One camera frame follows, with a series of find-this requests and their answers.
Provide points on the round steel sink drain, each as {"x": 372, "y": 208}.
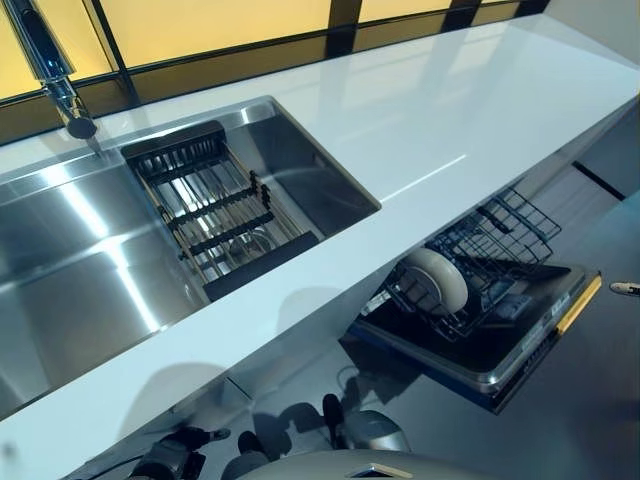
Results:
{"x": 250, "y": 242}

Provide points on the grey robot torso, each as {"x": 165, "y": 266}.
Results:
{"x": 370, "y": 467}

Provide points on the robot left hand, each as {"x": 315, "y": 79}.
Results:
{"x": 187, "y": 439}

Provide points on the robot right leg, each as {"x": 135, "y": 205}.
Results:
{"x": 375, "y": 430}

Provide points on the chrome kitchen faucet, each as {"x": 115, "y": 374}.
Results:
{"x": 47, "y": 55}

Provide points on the white cabinet door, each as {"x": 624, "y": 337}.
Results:
{"x": 310, "y": 340}
{"x": 150, "y": 440}

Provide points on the robot left leg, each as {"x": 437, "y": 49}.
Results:
{"x": 252, "y": 445}

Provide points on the dark dishwasher door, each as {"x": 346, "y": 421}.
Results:
{"x": 450, "y": 355}

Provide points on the robot leg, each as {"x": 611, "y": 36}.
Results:
{"x": 375, "y": 430}
{"x": 252, "y": 445}

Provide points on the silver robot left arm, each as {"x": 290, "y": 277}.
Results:
{"x": 155, "y": 462}

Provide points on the dark window frame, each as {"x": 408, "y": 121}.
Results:
{"x": 342, "y": 25}

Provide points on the black sink dish rack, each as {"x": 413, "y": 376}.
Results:
{"x": 250, "y": 285}

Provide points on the stainless steel sink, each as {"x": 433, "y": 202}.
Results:
{"x": 75, "y": 260}

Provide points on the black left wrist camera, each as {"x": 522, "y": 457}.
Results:
{"x": 195, "y": 462}

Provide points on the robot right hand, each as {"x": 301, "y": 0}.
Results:
{"x": 627, "y": 289}

